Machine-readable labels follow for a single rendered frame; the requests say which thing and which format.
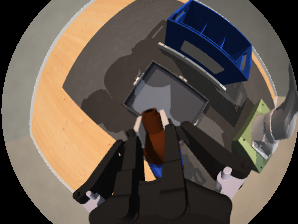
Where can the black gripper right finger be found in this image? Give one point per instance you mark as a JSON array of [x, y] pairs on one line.
[[229, 170]]

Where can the dark blue divided crate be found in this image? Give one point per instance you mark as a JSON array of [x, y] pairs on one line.
[[204, 49]]

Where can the brown glass bottle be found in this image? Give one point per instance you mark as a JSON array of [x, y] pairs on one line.
[[154, 141]]

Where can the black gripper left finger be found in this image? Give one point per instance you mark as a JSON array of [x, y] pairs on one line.
[[108, 178]]

